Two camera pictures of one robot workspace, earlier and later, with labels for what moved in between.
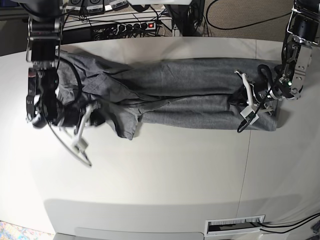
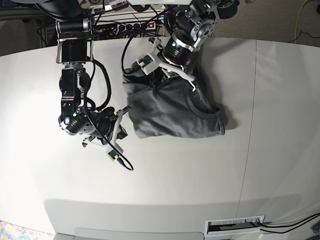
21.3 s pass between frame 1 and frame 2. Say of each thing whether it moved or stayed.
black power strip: stayed
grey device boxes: stayed
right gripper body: moved
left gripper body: moved
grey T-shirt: moved
